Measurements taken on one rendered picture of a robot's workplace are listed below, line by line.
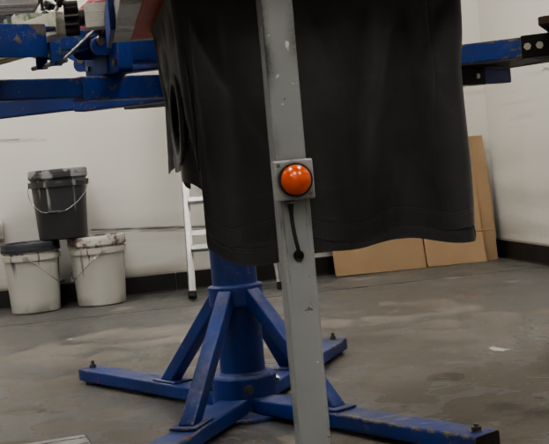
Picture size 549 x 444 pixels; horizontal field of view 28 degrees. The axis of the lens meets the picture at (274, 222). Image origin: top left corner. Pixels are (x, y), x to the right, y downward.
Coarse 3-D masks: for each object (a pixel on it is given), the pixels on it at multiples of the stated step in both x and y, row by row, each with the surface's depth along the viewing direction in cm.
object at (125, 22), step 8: (120, 0) 176; (128, 0) 176; (136, 0) 177; (120, 8) 184; (128, 8) 185; (136, 8) 185; (120, 16) 193; (128, 16) 194; (136, 16) 194; (120, 24) 203; (128, 24) 204; (120, 32) 214; (128, 32) 215; (120, 40) 226; (128, 40) 227; (136, 40) 228; (144, 40) 230
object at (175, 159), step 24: (168, 0) 166; (168, 24) 172; (168, 48) 175; (168, 72) 192; (168, 96) 194; (168, 120) 208; (168, 144) 210; (192, 144) 168; (168, 168) 210; (192, 168) 171
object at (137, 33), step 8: (144, 0) 178; (152, 0) 178; (160, 0) 179; (144, 8) 186; (152, 8) 187; (144, 16) 195; (152, 16) 196; (136, 24) 205; (144, 24) 206; (152, 24) 207; (136, 32) 216; (144, 32) 217
